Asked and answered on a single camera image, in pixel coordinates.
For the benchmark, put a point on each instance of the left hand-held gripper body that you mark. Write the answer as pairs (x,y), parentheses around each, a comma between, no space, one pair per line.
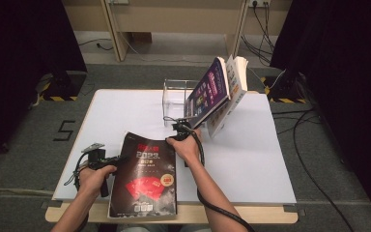
(96,159)

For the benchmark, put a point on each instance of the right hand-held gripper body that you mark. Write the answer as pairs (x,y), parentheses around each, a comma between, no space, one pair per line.
(183,130)

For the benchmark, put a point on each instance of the clear acrylic book organizer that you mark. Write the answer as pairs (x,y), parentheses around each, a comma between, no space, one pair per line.
(174,103)

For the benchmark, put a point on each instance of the black magazine with red print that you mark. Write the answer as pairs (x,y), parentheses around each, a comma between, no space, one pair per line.
(141,193)

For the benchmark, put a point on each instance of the white book with colourful pictures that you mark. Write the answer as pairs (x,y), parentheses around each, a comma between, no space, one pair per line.
(238,80)

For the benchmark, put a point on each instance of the person's right hand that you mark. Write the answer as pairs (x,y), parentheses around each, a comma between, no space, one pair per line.
(188,151)

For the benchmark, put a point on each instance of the person's left hand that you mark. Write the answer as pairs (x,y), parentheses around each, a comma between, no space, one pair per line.
(91,182)

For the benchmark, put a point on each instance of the white table cover sheet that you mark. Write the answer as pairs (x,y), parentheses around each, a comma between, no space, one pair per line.
(125,112)

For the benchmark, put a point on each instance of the stand base with hazard tape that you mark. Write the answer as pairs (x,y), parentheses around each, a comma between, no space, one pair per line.
(66,87)
(286,93)

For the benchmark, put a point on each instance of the beige wooden desk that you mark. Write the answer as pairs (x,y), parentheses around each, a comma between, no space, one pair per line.
(174,16)

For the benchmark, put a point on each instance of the black curtain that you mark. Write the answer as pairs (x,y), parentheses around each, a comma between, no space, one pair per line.
(19,64)
(344,80)

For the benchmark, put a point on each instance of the white power socket with plugs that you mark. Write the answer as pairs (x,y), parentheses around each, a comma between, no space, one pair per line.
(259,2)

